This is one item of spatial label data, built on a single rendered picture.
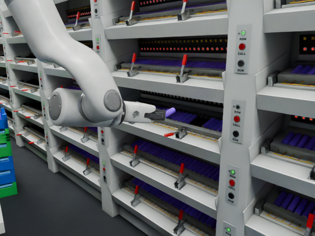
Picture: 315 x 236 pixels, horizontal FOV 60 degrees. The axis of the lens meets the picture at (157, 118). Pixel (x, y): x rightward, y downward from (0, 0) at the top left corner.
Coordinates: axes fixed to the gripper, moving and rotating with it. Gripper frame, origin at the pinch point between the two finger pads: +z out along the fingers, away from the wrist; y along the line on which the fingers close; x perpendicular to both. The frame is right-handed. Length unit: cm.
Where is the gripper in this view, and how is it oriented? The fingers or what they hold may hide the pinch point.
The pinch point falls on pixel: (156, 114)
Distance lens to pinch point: 81.6
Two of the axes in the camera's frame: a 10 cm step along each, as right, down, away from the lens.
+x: -1.5, 9.8, 0.9
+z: 7.0, 0.4, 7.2
